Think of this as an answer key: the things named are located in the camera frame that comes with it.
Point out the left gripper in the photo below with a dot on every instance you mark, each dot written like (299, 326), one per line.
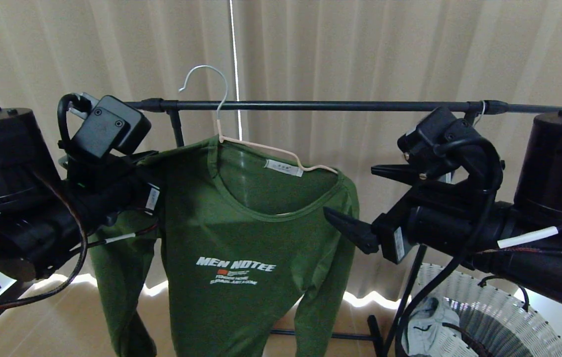
(38, 238)

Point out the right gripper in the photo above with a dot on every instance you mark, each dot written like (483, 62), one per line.
(459, 228)

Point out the pale grey shorts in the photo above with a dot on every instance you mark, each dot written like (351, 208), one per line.
(427, 322)

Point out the green long-sleeved shirt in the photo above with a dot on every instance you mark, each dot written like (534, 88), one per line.
(241, 233)

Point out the pink clothes hanger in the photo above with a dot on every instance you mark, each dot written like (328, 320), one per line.
(219, 130)

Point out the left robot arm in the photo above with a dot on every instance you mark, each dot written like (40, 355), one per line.
(3, 153)

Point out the black clothes rack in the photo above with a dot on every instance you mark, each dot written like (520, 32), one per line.
(335, 105)

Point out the white laundry basket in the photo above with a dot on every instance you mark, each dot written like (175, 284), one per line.
(504, 317)

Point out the beige curtain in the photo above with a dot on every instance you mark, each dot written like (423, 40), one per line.
(410, 49)

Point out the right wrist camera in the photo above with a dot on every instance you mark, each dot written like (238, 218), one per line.
(434, 131)

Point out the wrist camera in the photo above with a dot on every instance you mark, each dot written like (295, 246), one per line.
(434, 131)
(107, 124)

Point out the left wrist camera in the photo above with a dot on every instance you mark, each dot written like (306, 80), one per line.
(107, 124)

